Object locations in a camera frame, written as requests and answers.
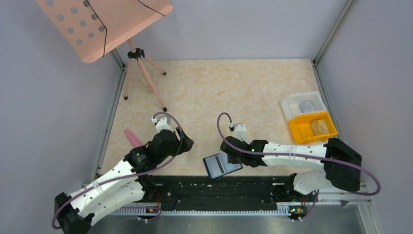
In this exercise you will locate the yellow plastic bin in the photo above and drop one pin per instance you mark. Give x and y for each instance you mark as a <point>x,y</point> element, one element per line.
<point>301,128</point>

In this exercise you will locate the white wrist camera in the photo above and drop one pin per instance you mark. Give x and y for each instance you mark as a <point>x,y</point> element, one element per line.
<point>162,124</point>
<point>238,131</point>

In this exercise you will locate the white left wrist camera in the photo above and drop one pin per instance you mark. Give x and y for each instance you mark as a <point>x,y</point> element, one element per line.
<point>162,124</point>

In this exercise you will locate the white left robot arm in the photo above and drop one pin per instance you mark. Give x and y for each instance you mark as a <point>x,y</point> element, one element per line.
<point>127,182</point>

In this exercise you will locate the pink marker pen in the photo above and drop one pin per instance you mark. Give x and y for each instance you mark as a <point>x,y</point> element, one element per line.
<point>135,142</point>

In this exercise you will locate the silver VIP card in bin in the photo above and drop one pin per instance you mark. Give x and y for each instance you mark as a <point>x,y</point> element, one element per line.
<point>307,106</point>

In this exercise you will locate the gold VIP card in bin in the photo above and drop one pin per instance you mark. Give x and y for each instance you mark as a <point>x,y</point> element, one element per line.
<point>319,127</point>

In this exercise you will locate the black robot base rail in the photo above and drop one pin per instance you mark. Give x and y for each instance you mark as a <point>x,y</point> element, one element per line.
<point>224,194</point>

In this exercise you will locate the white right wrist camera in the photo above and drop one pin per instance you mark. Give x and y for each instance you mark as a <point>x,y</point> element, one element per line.
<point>238,131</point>

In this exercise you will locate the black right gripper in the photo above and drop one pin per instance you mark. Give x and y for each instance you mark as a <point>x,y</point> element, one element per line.
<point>233,159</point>

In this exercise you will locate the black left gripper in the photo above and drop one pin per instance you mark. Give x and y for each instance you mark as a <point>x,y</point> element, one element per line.
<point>179,143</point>

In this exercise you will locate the white plastic bin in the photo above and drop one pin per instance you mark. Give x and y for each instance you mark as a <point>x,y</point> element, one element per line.
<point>290,104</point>

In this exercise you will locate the black leather card holder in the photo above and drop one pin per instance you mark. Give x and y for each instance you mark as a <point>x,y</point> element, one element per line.
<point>217,165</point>

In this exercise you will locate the pink music stand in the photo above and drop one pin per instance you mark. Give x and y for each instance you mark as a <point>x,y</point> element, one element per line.
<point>96,27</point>

